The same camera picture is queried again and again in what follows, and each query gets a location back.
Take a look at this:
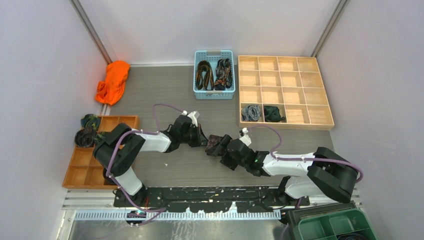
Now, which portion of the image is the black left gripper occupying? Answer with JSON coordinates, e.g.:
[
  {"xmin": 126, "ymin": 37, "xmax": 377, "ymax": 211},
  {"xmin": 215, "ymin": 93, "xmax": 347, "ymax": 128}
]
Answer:
[{"xmin": 179, "ymin": 123, "xmax": 210, "ymax": 148}]

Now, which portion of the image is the brown paisley patterned tie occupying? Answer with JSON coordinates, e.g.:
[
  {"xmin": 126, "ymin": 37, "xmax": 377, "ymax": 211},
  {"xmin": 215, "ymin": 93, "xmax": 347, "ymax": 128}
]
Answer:
[{"xmin": 205, "ymin": 134, "xmax": 223, "ymax": 156}]

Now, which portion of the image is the light wooden compartment tray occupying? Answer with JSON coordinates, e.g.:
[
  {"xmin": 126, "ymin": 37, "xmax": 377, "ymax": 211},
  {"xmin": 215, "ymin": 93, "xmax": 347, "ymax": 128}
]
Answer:
[{"xmin": 238, "ymin": 55, "xmax": 335, "ymax": 130}]

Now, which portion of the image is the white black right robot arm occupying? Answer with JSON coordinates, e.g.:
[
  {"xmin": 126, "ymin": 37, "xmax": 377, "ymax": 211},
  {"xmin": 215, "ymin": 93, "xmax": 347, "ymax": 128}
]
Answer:
[{"xmin": 205, "ymin": 127, "xmax": 364, "ymax": 206}]

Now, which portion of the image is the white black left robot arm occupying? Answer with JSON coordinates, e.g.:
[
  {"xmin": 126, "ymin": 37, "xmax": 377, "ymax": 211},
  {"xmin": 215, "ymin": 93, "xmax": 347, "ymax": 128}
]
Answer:
[{"xmin": 92, "ymin": 111, "xmax": 208, "ymax": 207}]

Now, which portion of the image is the grey patterned rolled tie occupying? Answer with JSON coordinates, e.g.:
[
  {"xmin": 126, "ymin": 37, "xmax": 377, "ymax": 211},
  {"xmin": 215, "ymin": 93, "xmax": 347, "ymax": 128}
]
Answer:
[{"xmin": 241, "ymin": 104, "xmax": 262, "ymax": 122}]

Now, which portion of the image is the dark green rolled tie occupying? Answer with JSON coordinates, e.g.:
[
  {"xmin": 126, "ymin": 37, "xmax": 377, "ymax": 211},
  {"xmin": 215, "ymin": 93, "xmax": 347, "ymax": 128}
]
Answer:
[{"xmin": 263, "ymin": 105, "xmax": 286, "ymax": 123}]

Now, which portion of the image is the orange striped dark tie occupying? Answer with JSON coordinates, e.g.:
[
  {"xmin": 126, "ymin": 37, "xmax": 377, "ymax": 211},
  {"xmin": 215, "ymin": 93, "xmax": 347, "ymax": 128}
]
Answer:
[{"xmin": 195, "ymin": 60, "xmax": 214, "ymax": 91}]

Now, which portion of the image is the light blue plastic basket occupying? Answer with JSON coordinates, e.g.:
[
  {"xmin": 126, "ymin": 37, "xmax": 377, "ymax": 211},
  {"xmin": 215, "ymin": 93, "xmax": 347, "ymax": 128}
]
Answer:
[{"xmin": 193, "ymin": 50, "xmax": 236, "ymax": 100}]

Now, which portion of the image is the red floral dark tie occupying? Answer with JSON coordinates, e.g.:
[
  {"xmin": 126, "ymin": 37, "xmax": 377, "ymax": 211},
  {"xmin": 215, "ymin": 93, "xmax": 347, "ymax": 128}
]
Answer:
[{"xmin": 213, "ymin": 58, "xmax": 233, "ymax": 91}]

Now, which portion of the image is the green patterned rolled tie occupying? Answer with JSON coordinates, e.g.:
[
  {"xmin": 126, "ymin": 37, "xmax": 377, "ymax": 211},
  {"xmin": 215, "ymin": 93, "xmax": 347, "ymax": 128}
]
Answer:
[{"xmin": 94, "ymin": 131, "xmax": 108, "ymax": 144}]

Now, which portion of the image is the orange cloth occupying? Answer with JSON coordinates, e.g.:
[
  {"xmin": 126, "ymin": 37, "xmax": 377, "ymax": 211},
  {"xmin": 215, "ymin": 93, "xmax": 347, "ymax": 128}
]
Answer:
[{"xmin": 94, "ymin": 60, "xmax": 130, "ymax": 106}]

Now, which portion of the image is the dark framed box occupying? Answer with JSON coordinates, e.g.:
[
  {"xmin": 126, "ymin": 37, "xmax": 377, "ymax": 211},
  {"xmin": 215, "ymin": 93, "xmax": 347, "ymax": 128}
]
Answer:
[{"xmin": 281, "ymin": 201, "xmax": 357, "ymax": 240}]

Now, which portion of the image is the blue yellow rolled tie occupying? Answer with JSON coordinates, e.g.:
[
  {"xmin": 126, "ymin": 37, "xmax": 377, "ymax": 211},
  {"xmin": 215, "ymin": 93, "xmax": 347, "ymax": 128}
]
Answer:
[{"xmin": 80, "ymin": 113, "xmax": 101, "ymax": 131}]

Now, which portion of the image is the dark brown rolled tie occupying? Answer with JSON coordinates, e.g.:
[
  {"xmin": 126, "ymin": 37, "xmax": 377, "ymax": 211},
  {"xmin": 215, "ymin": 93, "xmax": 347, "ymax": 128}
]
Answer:
[{"xmin": 74, "ymin": 127, "xmax": 97, "ymax": 148}]

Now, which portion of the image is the orange wooden compartment tray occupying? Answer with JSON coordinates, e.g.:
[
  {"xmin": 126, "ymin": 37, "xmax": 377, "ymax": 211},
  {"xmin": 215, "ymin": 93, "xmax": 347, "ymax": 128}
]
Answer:
[{"xmin": 62, "ymin": 115, "xmax": 140, "ymax": 190}]

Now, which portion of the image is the green plastic bin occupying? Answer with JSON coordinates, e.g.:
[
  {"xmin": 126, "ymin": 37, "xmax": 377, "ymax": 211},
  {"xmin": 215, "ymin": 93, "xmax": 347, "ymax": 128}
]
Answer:
[{"xmin": 293, "ymin": 208, "xmax": 377, "ymax": 240}]

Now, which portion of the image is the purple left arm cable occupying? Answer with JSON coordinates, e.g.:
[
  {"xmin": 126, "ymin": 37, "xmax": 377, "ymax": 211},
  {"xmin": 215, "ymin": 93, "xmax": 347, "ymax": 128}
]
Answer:
[{"xmin": 105, "ymin": 103, "xmax": 185, "ymax": 227}]

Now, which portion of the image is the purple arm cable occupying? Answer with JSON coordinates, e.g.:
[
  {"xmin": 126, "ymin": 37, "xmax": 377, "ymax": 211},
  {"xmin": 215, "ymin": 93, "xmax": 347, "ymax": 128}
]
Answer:
[
  {"xmin": 105, "ymin": 103, "xmax": 185, "ymax": 227},
  {"xmin": 246, "ymin": 124, "xmax": 364, "ymax": 240}
]

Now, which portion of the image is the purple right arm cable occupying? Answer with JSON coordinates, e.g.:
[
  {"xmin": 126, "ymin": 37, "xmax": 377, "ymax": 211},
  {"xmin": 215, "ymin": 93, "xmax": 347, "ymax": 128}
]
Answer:
[{"xmin": 246, "ymin": 124, "xmax": 364, "ymax": 240}]

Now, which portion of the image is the perforated aluminium rail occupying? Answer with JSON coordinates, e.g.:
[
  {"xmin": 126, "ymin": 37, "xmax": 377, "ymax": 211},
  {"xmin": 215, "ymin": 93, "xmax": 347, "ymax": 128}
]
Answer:
[{"xmin": 74, "ymin": 209, "xmax": 281, "ymax": 221}]

